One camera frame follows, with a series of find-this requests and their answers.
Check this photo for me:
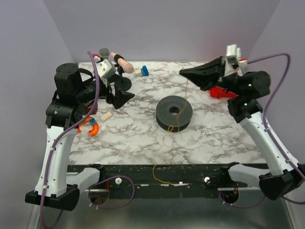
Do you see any black cable spool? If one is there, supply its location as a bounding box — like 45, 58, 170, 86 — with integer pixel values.
156, 95, 193, 133

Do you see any yellow cable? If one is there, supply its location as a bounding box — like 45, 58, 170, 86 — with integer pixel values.
152, 68, 191, 186

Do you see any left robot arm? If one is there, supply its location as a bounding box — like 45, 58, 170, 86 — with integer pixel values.
25, 60, 134, 211

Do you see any white toy brick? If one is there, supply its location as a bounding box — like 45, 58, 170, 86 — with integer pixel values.
100, 111, 112, 122

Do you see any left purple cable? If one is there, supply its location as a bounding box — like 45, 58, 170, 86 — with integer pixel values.
39, 50, 135, 229

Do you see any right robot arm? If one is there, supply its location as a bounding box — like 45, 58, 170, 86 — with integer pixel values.
179, 56, 305, 200

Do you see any blue and white block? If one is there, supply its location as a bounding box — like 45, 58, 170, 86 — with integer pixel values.
134, 65, 149, 77

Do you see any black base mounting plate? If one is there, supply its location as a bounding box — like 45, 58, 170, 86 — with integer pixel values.
78, 163, 248, 200

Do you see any grey mesh microphone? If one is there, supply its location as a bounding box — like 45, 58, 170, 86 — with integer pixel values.
99, 47, 110, 60

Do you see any aluminium frame rail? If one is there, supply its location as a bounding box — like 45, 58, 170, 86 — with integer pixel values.
66, 176, 263, 191

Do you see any orange curved track piece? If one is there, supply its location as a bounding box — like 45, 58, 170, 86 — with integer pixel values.
77, 116, 100, 137

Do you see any pink wooden microphone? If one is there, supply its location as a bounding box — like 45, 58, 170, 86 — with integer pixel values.
110, 52, 134, 74

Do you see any small blue toy block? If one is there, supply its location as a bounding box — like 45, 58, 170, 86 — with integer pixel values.
89, 118, 97, 126

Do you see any red plastic bin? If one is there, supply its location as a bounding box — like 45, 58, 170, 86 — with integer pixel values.
209, 87, 238, 99

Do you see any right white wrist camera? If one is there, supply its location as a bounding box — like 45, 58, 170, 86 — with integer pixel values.
224, 44, 248, 76

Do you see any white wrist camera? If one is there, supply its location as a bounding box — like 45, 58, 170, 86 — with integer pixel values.
96, 59, 116, 80
224, 44, 248, 76

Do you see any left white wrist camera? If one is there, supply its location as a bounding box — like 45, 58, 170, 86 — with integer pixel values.
96, 59, 116, 80

